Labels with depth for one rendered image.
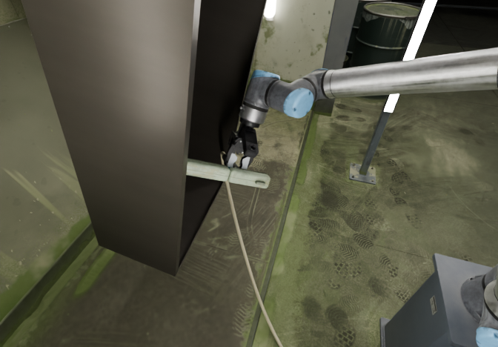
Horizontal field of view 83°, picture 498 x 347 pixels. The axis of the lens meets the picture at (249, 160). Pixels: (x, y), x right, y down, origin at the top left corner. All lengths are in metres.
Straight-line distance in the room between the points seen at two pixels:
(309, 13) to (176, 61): 2.24
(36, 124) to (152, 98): 1.42
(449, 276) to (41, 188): 1.93
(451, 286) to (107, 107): 1.19
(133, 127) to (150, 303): 1.18
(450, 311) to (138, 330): 1.33
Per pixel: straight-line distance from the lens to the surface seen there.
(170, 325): 1.66
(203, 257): 1.79
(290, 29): 2.79
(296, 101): 0.84
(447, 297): 1.22
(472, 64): 0.79
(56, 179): 1.95
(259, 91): 0.92
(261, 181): 1.00
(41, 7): 0.72
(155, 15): 0.56
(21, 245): 1.86
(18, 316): 1.91
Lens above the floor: 1.58
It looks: 41 degrees down
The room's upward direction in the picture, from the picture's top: 1 degrees clockwise
